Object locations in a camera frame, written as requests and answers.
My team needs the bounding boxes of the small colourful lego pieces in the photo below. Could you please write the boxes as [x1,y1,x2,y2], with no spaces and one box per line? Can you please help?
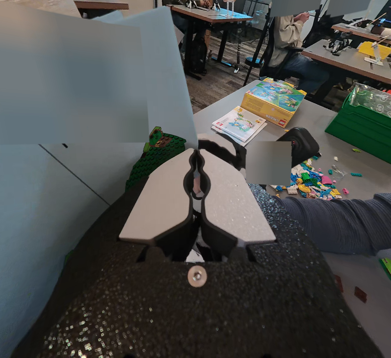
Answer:
[270,147,362,201]

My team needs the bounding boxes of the person's right forearm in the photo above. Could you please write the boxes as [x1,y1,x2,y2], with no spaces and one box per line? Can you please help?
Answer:
[275,192,391,256]

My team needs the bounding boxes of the grey desk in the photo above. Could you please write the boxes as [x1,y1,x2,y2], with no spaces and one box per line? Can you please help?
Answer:
[301,39,391,87]

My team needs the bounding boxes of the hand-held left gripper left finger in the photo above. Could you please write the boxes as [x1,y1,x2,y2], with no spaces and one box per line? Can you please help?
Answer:
[119,149,197,256]

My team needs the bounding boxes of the brown desk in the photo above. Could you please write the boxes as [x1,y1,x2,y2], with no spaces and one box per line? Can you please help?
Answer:
[166,4,254,80]

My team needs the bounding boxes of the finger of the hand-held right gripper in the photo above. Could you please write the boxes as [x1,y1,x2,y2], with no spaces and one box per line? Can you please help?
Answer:
[199,133,247,172]

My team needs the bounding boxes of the clear plastic bag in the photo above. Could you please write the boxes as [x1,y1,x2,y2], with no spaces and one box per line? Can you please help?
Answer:
[348,83,391,119]

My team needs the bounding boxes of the instruction book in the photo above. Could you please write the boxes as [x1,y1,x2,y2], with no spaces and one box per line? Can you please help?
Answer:
[0,5,199,358]

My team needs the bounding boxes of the lego instruction booklet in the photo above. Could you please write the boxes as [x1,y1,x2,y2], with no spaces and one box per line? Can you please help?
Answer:
[211,106,268,146]

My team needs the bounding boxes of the yellow lego box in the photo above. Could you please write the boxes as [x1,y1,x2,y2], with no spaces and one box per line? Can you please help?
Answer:
[241,78,307,128]

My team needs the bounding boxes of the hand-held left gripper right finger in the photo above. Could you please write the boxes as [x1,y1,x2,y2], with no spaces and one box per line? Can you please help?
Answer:
[199,150,277,256]

